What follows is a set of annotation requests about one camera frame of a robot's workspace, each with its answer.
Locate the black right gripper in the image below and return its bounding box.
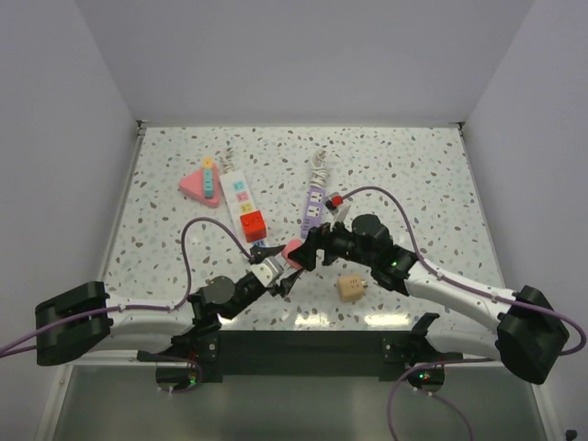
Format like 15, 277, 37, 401
288, 213, 376, 272

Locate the pink square plug adapter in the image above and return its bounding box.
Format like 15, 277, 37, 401
280, 239, 304, 272

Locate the purple power strip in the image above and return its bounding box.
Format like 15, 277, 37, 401
300, 187, 325, 240

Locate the red cube plug adapter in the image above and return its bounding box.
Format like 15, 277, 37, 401
240, 210, 267, 243

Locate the white multicolour power strip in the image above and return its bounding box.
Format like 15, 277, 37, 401
220, 170, 258, 243

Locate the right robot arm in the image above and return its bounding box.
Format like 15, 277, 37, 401
288, 214, 570, 385

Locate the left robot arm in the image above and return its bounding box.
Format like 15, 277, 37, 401
35, 240, 302, 367

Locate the tan cube plug adapter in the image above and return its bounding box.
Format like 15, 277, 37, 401
336, 274, 368, 303

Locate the pink triangular power strip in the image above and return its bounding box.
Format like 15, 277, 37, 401
178, 157, 221, 209

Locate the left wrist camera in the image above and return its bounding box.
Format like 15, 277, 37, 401
250, 256, 284, 288

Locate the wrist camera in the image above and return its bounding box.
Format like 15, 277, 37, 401
324, 192, 350, 225
250, 256, 284, 288

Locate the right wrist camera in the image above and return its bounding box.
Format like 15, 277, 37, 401
324, 192, 350, 225

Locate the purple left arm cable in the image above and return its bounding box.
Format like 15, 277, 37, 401
0, 218, 258, 394

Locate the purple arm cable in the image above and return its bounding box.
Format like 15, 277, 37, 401
342, 186, 588, 441
0, 218, 258, 394

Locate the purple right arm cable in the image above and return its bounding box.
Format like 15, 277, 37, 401
342, 186, 588, 441

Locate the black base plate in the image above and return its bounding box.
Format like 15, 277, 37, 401
136, 329, 464, 385

